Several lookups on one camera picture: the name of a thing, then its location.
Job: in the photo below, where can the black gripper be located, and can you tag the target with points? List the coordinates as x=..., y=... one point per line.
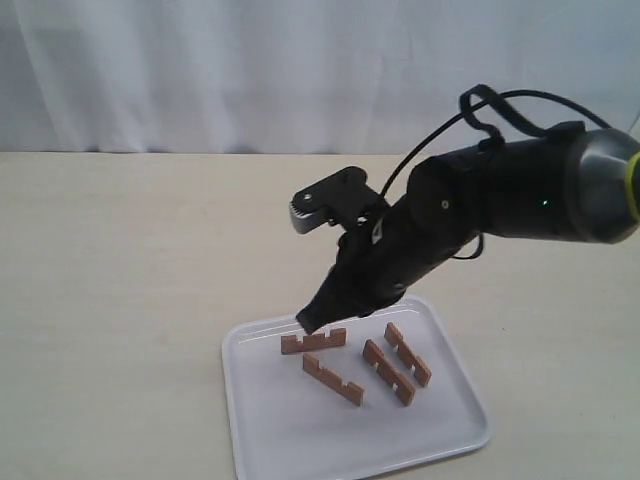
x=375, y=266

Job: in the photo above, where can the wooden notched piece back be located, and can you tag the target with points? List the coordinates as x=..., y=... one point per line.
x=349, y=390

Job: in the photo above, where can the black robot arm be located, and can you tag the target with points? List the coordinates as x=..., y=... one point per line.
x=571, y=185

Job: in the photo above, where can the white plastic tray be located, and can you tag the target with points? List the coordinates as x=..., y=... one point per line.
x=394, y=396

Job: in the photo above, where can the white curtain backdrop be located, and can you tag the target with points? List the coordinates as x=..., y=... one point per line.
x=345, y=77

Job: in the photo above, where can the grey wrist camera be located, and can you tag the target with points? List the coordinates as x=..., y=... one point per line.
x=342, y=198

